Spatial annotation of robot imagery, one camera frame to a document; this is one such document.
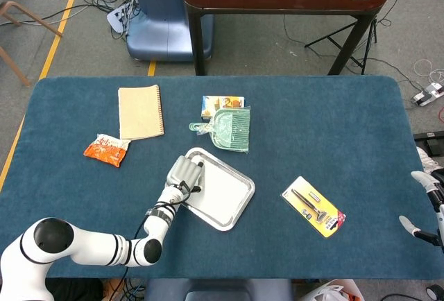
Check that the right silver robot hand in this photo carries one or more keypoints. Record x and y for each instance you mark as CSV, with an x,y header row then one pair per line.
x,y
440,217

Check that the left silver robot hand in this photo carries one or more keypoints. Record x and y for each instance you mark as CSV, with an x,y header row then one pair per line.
x,y
184,172

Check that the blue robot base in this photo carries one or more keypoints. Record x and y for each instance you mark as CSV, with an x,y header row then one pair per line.
x,y
163,23

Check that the silver metal tray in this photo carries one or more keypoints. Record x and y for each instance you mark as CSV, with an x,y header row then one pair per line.
x,y
243,207

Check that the white shoe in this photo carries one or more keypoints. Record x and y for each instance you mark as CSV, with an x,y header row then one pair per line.
x,y
427,162

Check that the green dustpan in plastic bag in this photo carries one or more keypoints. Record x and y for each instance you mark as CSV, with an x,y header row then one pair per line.
x,y
230,129

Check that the beige spiral notebook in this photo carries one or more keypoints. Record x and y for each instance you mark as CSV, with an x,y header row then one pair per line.
x,y
140,112

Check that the black foot pedal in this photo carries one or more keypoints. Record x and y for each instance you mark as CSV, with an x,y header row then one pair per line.
x,y
430,141

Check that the colourful printed card box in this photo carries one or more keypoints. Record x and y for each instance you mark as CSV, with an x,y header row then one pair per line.
x,y
220,101

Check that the orange snack packet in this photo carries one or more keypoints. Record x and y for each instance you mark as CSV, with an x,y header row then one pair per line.
x,y
105,150

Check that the grey blue robot torso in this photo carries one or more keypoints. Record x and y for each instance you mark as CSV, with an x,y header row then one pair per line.
x,y
218,289

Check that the razor in yellow blister pack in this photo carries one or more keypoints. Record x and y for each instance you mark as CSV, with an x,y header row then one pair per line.
x,y
317,211

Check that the white power strip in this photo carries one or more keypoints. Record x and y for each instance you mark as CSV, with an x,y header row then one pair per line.
x,y
426,94

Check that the blue table cloth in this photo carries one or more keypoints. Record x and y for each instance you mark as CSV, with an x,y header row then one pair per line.
x,y
312,134

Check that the white plastic bag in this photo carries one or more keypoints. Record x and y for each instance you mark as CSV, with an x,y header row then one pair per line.
x,y
327,292

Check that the black tripod stand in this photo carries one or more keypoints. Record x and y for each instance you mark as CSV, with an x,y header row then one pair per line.
x,y
367,42

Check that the white chair with wooden legs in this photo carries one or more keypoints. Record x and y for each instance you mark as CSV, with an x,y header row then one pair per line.
x,y
27,18

